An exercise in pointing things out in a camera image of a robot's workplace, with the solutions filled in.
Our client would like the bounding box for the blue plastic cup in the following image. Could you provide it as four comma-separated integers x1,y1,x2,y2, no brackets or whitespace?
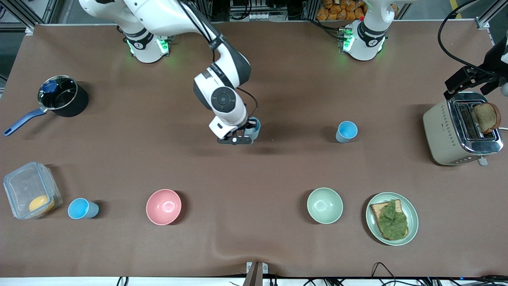
243,117,262,141
335,121,358,143
67,198,100,220

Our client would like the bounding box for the brown toast slice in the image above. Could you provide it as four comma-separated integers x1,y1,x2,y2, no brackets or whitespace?
473,102,502,135

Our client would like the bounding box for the cream and chrome toaster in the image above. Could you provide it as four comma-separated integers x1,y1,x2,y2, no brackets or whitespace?
423,91,504,166

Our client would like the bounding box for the brown table cover mat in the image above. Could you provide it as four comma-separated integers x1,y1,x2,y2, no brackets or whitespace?
0,22,508,278

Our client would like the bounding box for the pink bowl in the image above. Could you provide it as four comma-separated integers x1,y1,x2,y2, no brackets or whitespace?
146,189,182,226

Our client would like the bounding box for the pale green bowl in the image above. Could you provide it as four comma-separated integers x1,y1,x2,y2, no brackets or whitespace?
307,187,344,224

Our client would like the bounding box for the bag of orange bread rolls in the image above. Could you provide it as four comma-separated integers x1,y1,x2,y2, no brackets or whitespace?
316,0,398,21

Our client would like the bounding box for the pale green plate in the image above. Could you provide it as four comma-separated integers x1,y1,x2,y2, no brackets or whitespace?
366,192,419,246

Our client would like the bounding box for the toast slice under lettuce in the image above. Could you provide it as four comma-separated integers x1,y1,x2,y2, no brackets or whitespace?
370,199,409,241

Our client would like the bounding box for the green lettuce leaf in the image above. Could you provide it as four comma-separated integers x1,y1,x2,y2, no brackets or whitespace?
376,200,408,240

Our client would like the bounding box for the clear plastic container blue seal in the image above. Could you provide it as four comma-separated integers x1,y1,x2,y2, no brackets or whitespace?
3,161,63,220

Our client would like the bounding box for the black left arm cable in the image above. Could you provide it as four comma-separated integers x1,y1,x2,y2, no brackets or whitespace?
437,0,489,76

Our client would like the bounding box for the aluminium frame profile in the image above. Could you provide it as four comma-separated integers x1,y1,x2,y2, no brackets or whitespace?
0,0,60,34
475,0,508,30

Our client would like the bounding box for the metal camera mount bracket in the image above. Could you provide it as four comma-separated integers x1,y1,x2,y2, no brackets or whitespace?
243,261,269,286

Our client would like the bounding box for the black saucepan with blue handle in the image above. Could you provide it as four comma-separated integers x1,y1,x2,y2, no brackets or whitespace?
4,75,89,137

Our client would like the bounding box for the thin black looped cable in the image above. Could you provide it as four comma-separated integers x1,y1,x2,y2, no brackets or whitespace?
371,262,397,286

